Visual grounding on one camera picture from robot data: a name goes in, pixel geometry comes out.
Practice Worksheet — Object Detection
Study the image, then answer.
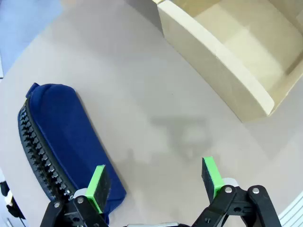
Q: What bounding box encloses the brown cardboard box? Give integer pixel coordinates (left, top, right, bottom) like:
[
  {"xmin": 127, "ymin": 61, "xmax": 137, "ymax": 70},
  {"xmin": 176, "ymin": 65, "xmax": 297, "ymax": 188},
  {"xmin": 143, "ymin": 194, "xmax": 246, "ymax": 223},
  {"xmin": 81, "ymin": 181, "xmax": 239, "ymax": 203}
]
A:
[{"xmin": 151, "ymin": 0, "xmax": 303, "ymax": 122}]

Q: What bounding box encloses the white ribbed panel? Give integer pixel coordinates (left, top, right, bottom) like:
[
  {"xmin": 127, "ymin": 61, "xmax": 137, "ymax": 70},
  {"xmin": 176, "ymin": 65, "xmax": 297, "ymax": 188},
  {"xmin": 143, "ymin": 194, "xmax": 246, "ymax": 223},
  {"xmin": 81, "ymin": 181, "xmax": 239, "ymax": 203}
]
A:
[{"xmin": 279, "ymin": 196, "xmax": 303, "ymax": 227}]

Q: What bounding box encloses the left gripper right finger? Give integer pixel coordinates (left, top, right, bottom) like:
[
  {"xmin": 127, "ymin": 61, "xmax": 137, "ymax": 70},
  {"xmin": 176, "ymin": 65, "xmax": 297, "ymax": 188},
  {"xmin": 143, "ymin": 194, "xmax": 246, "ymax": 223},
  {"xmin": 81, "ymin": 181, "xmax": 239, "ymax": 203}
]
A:
[{"xmin": 191, "ymin": 156, "xmax": 282, "ymax": 227}]

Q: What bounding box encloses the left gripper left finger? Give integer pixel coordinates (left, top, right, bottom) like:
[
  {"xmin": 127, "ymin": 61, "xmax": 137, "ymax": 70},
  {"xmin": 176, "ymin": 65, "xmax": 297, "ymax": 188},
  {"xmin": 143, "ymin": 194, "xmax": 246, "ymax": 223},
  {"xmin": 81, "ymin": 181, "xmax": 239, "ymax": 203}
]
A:
[{"xmin": 39, "ymin": 165, "xmax": 112, "ymax": 227}]

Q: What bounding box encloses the black and white object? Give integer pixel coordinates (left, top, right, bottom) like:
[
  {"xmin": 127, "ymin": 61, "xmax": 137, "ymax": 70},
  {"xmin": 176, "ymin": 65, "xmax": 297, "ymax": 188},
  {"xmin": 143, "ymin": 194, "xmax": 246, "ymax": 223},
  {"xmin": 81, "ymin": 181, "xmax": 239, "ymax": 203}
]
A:
[{"xmin": 0, "ymin": 181, "xmax": 26, "ymax": 220}]

